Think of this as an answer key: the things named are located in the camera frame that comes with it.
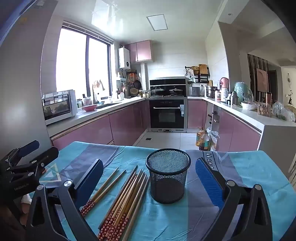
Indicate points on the pink base cabinet run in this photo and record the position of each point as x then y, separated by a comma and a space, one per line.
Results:
238, 132
97, 129
196, 114

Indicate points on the black range hood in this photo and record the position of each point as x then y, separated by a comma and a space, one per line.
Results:
167, 82

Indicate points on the white plastic jug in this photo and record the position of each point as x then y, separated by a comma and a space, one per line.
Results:
224, 94

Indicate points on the white microwave oven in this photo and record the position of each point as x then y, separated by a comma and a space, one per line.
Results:
57, 109

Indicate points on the silver toaster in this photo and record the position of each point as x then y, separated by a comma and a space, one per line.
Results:
194, 91

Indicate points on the pink kettle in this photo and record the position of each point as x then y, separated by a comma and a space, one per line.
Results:
224, 83

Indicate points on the white dotted utensil jar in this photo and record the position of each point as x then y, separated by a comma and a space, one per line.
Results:
121, 95

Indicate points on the green appliance under plastic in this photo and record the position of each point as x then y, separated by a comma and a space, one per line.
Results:
241, 91

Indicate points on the black lidded wok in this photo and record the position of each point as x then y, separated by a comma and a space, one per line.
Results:
158, 91
176, 91

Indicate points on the white bowl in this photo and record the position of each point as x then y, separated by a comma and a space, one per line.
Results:
248, 106

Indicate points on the woven basket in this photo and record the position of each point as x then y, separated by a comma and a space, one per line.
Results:
134, 92

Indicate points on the stainless steel steamer pot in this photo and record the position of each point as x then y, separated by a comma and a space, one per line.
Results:
211, 92

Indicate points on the teal grey printed tablecloth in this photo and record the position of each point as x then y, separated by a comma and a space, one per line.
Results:
242, 197

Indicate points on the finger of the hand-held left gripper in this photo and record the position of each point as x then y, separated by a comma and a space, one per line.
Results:
47, 155
29, 147

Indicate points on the dark cooking oil bottle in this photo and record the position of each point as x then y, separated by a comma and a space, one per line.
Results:
204, 142

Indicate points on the white wall water heater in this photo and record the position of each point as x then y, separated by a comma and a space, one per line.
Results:
124, 58

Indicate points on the built-in black oven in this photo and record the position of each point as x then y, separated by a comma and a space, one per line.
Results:
167, 115

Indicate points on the plastic bag of vegetables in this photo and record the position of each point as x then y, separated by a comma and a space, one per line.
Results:
283, 112

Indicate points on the framed wall picture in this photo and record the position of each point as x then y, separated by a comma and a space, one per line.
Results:
261, 80

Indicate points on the bunch of wooden chopsticks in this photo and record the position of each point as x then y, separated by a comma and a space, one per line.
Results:
124, 201

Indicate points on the black mesh utensil holder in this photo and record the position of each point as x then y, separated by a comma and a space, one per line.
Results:
168, 180

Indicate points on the clear plastic bag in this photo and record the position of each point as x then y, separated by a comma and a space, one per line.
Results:
213, 136

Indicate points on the pink wall cabinet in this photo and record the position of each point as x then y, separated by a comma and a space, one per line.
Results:
141, 51

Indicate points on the hanging black frying pan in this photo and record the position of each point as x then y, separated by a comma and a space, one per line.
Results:
137, 84

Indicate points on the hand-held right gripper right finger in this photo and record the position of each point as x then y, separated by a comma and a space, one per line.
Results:
208, 183

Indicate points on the grey refrigerator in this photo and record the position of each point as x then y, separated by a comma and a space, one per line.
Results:
20, 81

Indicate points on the pink bowl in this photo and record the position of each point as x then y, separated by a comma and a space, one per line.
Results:
89, 108

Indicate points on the steel thermos bottle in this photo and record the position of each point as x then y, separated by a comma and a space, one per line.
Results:
233, 98

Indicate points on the black wall rack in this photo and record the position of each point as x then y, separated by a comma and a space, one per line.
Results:
203, 77

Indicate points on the beige hanging cloth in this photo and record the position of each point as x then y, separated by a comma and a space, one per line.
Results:
99, 84

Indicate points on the ceiling light panel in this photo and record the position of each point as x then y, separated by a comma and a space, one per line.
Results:
156, 22

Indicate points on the yellow cooking oil bottle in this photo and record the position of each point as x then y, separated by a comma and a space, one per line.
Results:
198, 136

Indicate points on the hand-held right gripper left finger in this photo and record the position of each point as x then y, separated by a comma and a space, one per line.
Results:
90, 183

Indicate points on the person's left hand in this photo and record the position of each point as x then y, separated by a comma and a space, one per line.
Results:
25, 214

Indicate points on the kitchen window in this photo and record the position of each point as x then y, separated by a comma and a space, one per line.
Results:
71, 60

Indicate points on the clear egg box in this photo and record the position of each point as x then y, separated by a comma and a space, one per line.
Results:
264, 109

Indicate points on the wooden cutting board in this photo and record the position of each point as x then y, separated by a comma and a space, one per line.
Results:
203, 69

